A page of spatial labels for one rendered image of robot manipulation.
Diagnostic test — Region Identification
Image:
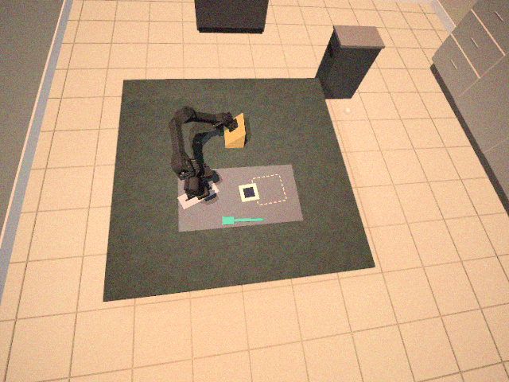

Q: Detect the cream square tile with dark square center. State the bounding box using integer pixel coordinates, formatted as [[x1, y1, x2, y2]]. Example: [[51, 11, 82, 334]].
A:
[[239, 183, 259, 202]]

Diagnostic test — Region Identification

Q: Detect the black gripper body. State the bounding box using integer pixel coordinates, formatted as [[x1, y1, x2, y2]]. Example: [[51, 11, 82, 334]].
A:
[[196, 174, 210, 200]]

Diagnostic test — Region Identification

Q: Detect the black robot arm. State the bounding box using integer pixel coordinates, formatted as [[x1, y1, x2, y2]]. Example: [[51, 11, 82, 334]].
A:
[[168, 106, 238, 195]]

